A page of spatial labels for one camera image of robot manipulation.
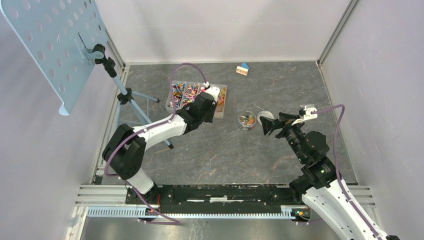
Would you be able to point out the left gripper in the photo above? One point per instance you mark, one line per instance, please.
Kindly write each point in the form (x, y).
(212, 107)

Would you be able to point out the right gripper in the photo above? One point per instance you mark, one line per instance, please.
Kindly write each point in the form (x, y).
(269, 125)

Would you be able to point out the round jar lid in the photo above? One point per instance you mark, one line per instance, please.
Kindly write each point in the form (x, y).
(266, 114)

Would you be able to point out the clear round plastic jar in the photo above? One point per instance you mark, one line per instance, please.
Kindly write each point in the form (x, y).
(247, 120)

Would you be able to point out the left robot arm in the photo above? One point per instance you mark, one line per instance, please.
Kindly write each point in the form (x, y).
(125, 150)

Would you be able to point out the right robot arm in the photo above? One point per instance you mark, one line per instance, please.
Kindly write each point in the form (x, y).
(321, 186)

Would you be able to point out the clear compartment candy box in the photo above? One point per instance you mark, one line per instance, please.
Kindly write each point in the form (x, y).
(185, 92)

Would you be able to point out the toy block house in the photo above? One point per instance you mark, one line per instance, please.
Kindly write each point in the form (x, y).
(243, 69)

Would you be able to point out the light blue tripod stand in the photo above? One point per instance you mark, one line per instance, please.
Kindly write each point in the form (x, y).
(129, 99)

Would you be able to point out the light blue perforated board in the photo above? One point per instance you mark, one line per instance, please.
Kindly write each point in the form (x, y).
(61, 36)

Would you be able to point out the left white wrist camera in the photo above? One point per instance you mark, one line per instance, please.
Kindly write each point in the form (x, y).
(212, 90)

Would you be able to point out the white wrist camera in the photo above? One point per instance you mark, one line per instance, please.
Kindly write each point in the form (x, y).
(307, 112)
(212, 90)

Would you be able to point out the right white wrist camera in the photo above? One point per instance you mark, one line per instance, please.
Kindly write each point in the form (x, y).
(307, 112)

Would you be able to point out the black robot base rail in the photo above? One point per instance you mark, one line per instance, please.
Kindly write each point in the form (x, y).
(226, 199)

